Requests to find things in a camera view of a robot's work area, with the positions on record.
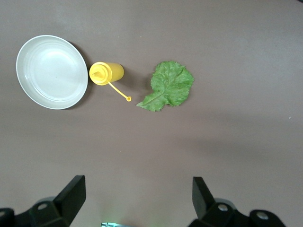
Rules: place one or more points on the yellow squeeze bottle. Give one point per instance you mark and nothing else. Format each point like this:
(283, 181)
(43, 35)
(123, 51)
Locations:
(109, 72)

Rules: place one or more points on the beige round plate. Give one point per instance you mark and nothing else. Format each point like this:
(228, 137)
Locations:
(52, 72)

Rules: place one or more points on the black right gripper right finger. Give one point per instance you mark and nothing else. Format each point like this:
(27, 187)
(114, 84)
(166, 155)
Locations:
(206, 208)

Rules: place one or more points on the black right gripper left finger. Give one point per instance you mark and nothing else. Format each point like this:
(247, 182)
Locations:
(66, 203)

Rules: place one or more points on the green lettuce leaf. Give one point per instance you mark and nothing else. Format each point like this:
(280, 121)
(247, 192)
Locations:
(170, 86)

